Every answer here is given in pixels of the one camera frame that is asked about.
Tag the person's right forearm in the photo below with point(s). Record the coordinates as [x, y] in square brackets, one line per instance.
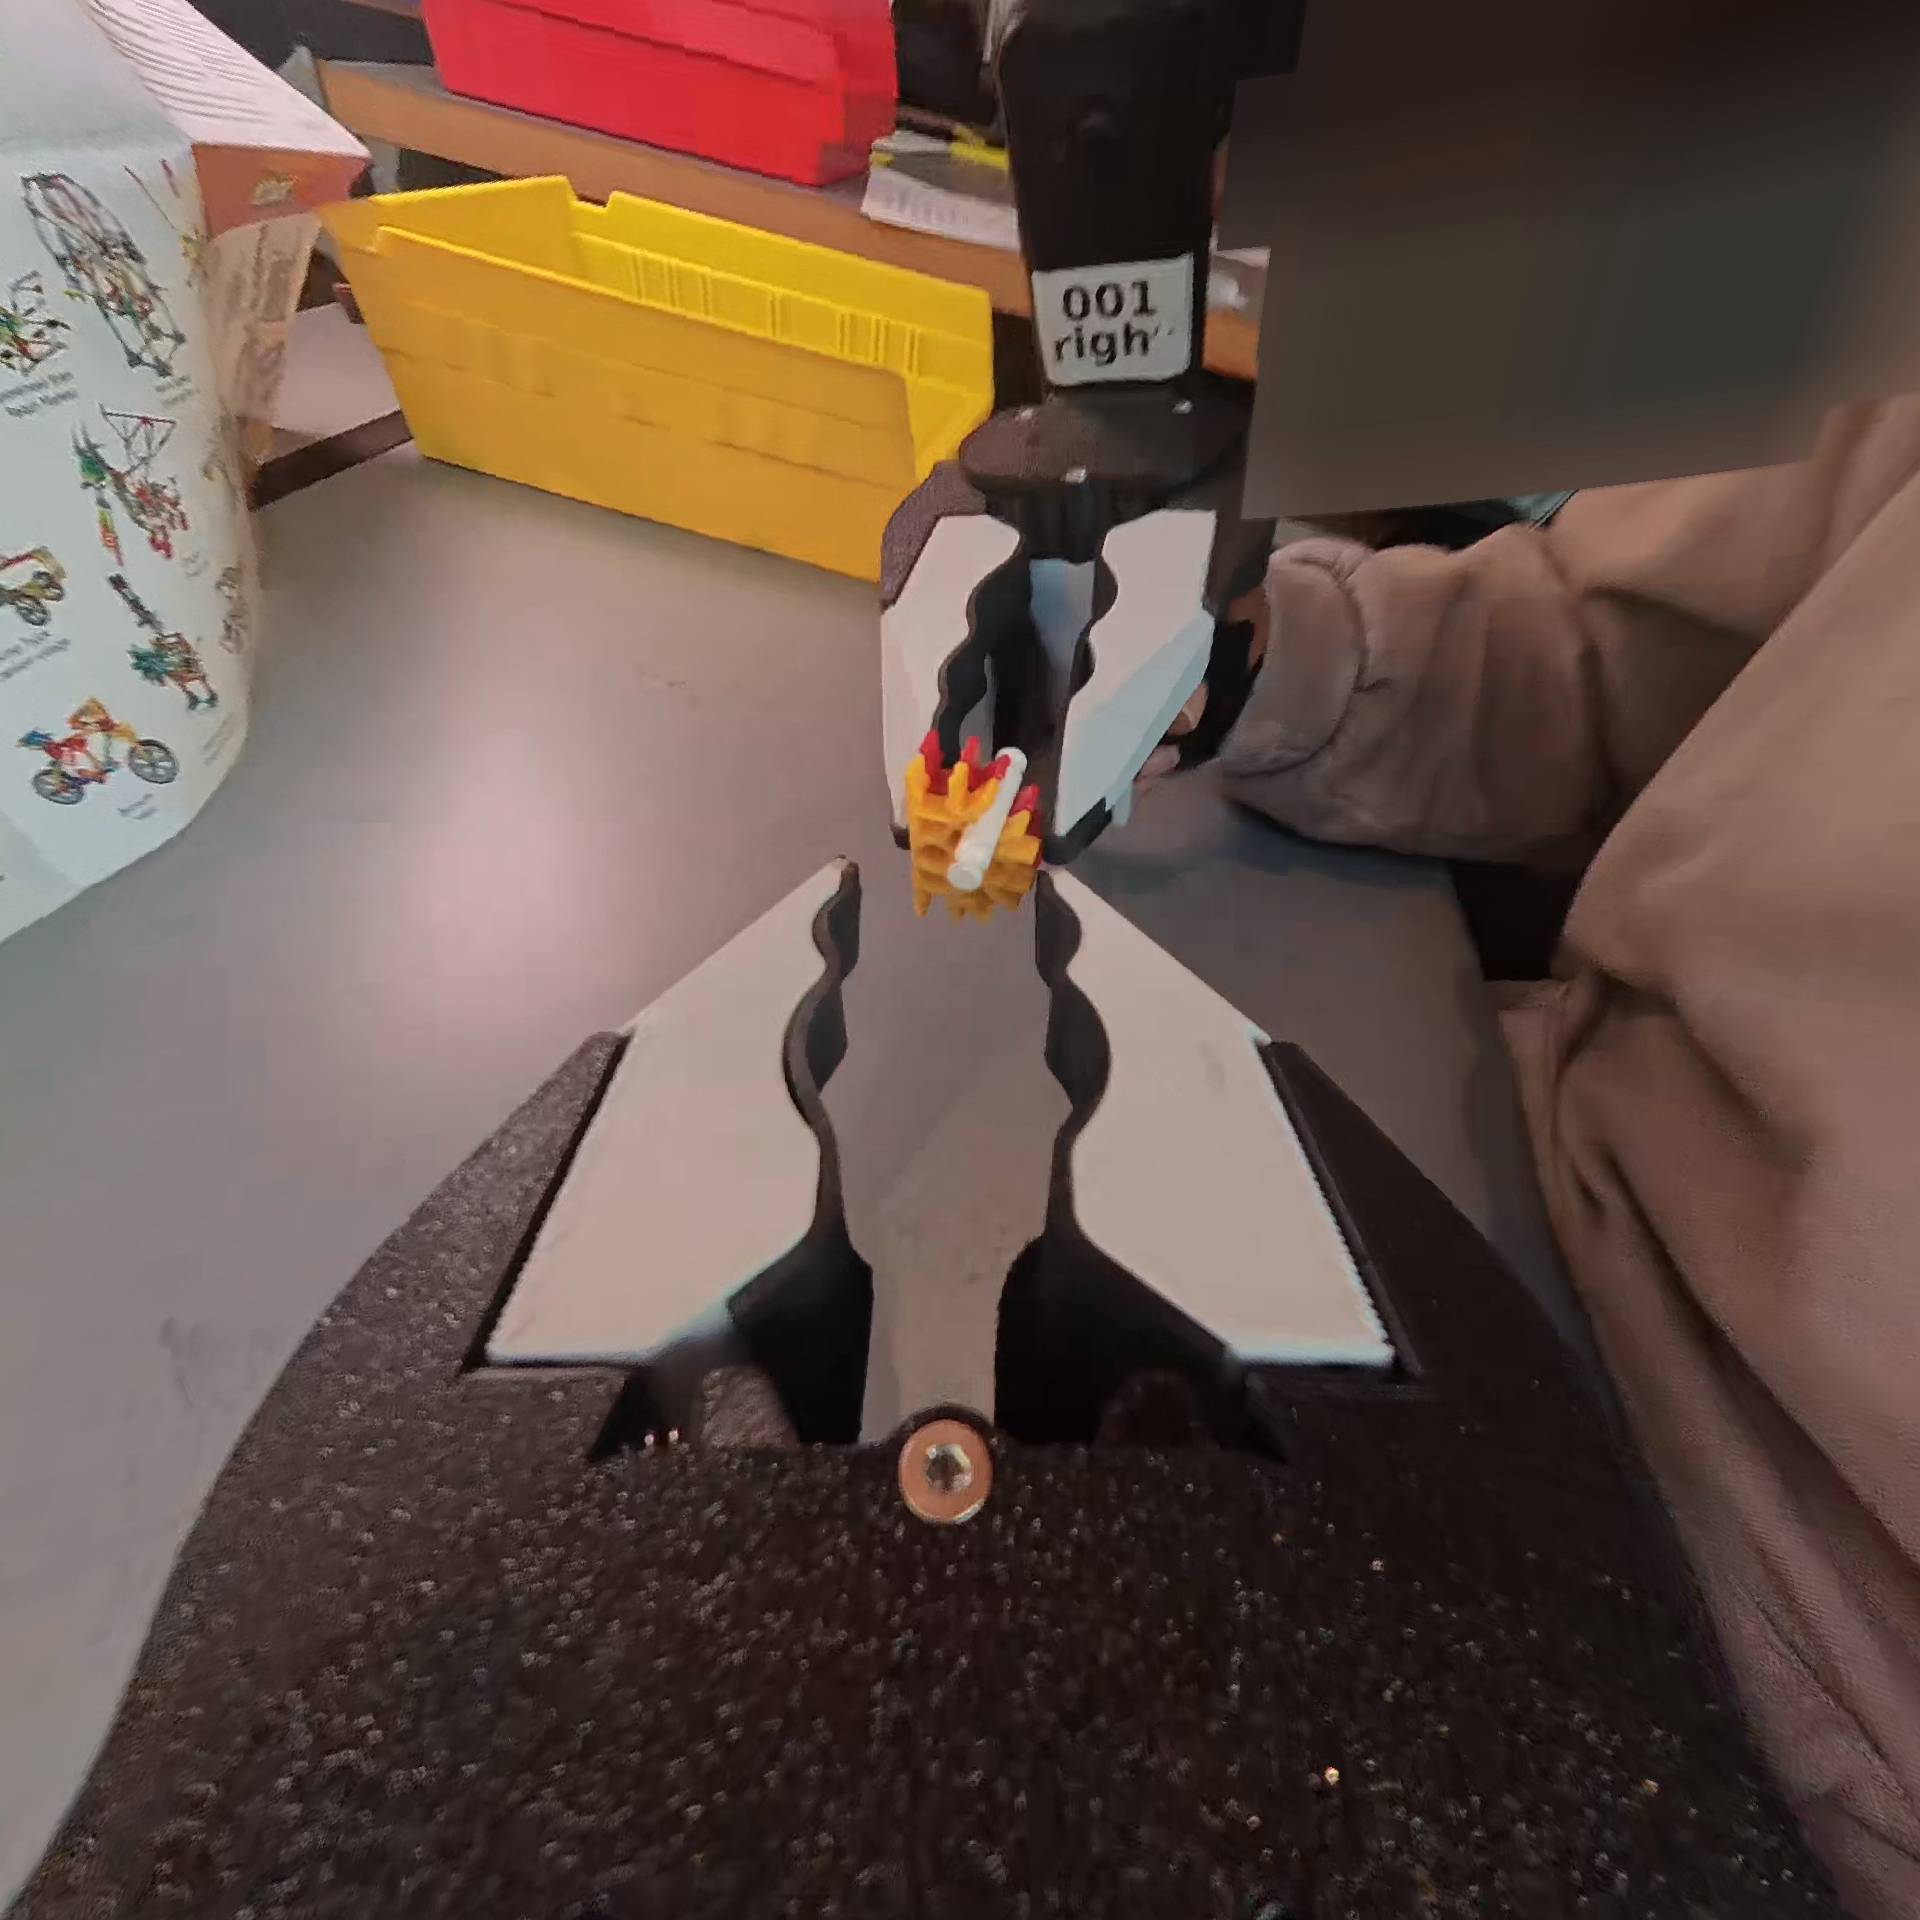
[1500, 675]

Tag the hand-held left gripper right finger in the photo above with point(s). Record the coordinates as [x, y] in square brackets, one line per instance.
[1230, 1185]

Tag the printed instruction sheet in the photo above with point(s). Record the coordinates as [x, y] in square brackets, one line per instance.
[106, 451]

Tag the red and yellow connector stack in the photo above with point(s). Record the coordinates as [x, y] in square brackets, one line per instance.
[938, 838]

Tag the person's beige sweatshirt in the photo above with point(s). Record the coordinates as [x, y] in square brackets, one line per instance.
[1756, 1200]

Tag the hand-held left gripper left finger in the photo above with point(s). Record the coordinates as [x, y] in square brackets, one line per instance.
[662, 1185]

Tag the white plastic rod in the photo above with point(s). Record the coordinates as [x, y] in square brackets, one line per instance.
[988, 819]

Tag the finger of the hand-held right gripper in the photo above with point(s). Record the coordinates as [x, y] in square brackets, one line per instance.
[918, 644]
[1156, 629]

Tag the printed toy set box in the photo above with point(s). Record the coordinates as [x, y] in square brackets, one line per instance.
[277, 181]

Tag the nested yellow plastic bins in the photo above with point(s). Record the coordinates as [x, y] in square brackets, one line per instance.
[629, 388]

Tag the person's right hand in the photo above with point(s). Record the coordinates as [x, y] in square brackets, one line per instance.
[1171, 734]

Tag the red plastic bin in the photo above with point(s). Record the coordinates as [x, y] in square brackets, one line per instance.
[662, 75]

